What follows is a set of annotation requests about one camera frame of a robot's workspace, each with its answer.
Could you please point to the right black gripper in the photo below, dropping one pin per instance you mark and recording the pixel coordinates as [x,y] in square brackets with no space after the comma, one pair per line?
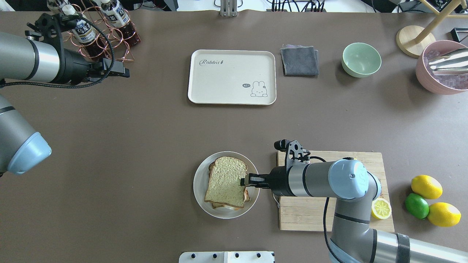
[278,181]

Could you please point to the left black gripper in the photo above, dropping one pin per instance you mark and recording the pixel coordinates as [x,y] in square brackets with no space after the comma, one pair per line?
[75,67]

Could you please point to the bread slice top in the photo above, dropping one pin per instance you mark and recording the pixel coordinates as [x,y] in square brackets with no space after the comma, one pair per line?
[224,182]

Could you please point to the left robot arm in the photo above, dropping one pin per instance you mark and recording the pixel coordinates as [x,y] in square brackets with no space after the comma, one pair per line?
[29,66]

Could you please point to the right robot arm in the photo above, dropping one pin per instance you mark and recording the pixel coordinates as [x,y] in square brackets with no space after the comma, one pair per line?
[354,188]

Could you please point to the cream rabbit tray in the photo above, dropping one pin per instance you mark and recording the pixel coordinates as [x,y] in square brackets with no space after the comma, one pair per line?
[244,77]

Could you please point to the tea bottle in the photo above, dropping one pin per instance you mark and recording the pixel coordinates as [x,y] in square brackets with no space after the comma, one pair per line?
[118,18]
[56,6]
[89,39]

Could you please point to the white round plate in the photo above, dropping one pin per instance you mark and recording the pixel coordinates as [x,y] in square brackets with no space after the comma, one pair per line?
[200,185]

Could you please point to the half lemon slice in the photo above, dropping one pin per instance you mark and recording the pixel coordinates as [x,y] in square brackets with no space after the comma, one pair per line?
[381,209]

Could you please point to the grey folded cloth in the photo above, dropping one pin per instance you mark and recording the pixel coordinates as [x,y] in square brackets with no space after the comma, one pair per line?
[300,60]

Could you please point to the mint green bowl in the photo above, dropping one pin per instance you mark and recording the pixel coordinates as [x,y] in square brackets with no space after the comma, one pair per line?
[360,60]

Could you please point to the green lime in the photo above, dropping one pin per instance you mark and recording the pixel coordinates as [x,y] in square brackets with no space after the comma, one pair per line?
[417,206]

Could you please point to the yellow lemon near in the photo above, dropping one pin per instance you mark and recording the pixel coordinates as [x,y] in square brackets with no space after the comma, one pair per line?
[444,215]

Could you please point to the wooden mug tree stand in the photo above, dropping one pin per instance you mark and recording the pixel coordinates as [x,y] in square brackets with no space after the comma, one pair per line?
[412,39]

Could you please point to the pink bowl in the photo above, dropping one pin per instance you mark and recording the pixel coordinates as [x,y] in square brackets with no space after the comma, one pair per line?
[448,85]

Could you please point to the steel ice scoop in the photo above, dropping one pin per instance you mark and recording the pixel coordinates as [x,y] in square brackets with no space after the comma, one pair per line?
[451,63]

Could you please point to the copper wire bottle rack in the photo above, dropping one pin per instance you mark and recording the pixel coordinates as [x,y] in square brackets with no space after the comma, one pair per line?
[91,10]

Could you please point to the aluminium frame post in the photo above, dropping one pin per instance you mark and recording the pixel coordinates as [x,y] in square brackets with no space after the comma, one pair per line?
[228,8]

